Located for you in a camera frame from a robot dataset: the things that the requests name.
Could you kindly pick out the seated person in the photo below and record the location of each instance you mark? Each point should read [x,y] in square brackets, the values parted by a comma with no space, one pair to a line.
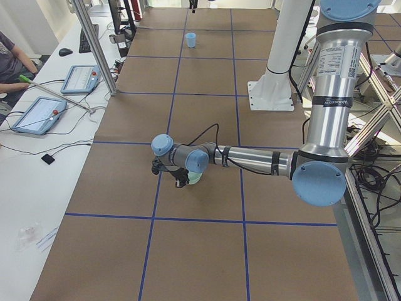
[14,62]

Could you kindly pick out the near teach pendant tablet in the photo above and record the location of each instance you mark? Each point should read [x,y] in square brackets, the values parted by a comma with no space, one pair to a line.
[41,115]

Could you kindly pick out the light blue plastic cup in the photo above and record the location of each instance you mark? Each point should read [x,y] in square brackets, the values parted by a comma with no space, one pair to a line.
[190,39]

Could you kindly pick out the black computer monitor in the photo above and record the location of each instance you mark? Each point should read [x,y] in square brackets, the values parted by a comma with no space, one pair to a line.
[122,17]

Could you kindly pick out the teach pendant tablet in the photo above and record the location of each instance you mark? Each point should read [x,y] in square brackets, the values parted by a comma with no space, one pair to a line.
[81,79]
[41,115]

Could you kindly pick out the mint green bowl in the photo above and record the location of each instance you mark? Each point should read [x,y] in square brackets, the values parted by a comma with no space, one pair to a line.
[194,177]

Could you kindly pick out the small black square pad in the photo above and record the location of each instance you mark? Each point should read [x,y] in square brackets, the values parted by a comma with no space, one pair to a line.
[48,159]

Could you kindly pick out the black keyboard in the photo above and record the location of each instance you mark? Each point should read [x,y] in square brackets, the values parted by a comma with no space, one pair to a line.
[84,46]

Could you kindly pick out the white camera pillar mount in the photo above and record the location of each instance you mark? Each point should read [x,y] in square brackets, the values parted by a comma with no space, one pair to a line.
[272,92]

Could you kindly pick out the metal rod on desk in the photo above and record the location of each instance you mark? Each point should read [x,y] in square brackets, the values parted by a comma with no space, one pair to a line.
[45,89]

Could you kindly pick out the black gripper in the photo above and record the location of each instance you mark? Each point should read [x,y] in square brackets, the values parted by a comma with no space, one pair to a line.
[179,174]

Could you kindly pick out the aluminium side frame rack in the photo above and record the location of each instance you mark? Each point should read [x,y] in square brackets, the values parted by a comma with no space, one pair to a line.
[369,215]

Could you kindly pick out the clear plastic bag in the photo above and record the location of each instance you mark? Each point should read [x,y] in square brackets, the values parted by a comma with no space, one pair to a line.
[28,235]

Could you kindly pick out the far teach pendant tablet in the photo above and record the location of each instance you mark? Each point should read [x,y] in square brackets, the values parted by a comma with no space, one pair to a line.
[81,79]

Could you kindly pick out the black computer mouse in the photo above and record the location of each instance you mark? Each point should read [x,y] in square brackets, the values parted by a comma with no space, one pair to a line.
[64,52]

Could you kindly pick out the black box with label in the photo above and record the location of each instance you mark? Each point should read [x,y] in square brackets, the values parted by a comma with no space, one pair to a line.
[123,44]

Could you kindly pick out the aluminium frame post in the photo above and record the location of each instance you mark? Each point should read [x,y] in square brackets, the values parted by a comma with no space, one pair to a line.
[92,37]

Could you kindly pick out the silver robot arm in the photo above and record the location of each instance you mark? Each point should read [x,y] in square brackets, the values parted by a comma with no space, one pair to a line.
[317,169]

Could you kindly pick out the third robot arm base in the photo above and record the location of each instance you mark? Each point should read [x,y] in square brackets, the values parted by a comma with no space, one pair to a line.
[388,65]

